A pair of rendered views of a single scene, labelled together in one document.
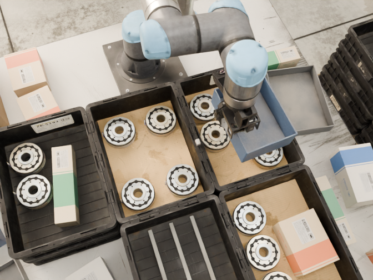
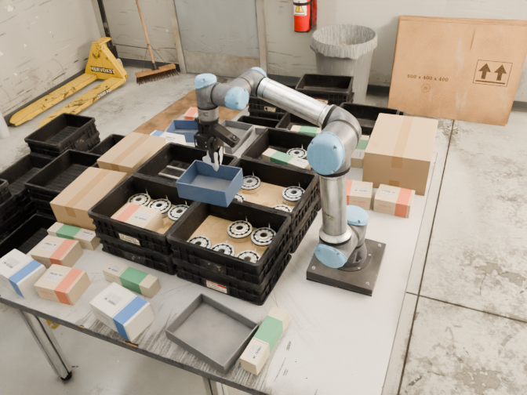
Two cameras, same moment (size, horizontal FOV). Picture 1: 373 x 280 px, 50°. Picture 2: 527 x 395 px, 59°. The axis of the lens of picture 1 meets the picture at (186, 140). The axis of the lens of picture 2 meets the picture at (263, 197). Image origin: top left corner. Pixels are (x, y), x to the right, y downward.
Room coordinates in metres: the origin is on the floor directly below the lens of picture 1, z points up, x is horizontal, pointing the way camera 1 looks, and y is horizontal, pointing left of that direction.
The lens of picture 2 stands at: (1.78, -0.81, 2.12)
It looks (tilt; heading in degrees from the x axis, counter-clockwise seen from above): 38 degrees down; 146
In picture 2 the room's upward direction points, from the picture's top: 5 degrees counter-clockwise
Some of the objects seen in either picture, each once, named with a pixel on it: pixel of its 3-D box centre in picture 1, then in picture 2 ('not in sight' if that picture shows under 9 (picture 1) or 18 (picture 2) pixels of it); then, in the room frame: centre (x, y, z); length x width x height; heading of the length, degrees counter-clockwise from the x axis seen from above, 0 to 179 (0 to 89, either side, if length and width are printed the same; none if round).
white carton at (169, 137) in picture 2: not in sight; (165, 144); (-0.45, 0.06, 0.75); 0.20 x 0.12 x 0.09; 29
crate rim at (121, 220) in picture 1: (148, 148); (263, 185); (0.44, 0.11, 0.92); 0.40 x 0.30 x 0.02; 27
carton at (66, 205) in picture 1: (65, 185); (285, 163); (0.30, 0.35, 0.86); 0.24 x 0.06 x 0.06; 17
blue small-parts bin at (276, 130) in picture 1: (252, 116); (210, 183); (0.50, -0.17, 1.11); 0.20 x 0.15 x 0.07; 31
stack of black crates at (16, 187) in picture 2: not in sight; (32, 193); (-1.20, -0.63, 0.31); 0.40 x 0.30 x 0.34; 120
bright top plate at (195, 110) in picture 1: (204, 106); (263, 236); (0.64, -0.05, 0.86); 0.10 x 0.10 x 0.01
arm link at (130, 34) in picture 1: (141, 33); (350, 225); (0.86, 0.21, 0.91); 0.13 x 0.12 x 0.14; 110
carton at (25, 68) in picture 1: (28, 73); (394, 201); (0.74, 0.63, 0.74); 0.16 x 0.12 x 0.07; 30
